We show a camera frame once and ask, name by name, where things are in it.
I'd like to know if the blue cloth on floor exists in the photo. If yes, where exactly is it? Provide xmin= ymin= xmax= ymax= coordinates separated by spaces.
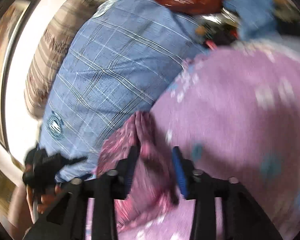
xmin=223 ymin=0 xmax=279 ymax=41

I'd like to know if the lilac flowered bedsheet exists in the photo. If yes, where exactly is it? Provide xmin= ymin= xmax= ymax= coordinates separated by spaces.
xmin=118 ymin=37 xmax=300 ymax=239

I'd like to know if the purple floral garment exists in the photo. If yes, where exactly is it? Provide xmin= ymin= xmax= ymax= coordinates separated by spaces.
xmin=96 ymin=111 xmax=179 ymax=232

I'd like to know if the person's left hand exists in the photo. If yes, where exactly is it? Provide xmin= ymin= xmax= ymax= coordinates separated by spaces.
xmin=8 ymin=183 xmax=64 ymax=238

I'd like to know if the brown striped pillow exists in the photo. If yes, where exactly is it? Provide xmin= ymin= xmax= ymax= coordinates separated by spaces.
xmin=24 ymin=0 xmax=99 ymax=120

